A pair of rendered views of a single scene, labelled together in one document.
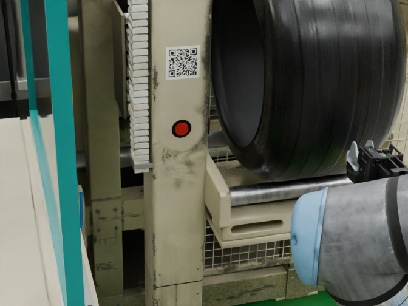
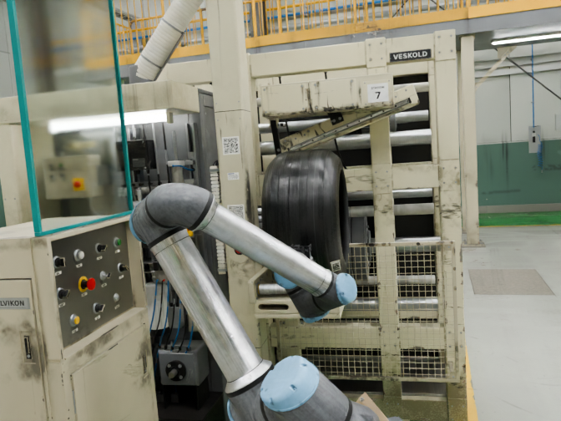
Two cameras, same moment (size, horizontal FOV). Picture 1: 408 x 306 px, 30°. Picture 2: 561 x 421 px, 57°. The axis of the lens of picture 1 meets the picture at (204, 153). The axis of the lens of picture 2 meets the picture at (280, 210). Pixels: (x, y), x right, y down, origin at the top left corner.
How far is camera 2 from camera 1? 1.31 m
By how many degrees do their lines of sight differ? 36
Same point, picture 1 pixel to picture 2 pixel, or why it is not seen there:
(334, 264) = (135, 223)
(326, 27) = (284, 185)
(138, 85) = not seen: hidden behind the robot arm
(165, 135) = (230, 252)
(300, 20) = (271, 183)
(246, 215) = (268, 299)
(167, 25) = (226, 194)
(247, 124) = not seen: hidden behind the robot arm
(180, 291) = not seen: hidden behind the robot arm
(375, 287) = (151, 235)
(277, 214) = (284, 300)
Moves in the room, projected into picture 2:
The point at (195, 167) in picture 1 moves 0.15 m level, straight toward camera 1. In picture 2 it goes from (248, 273) to (229, 281)
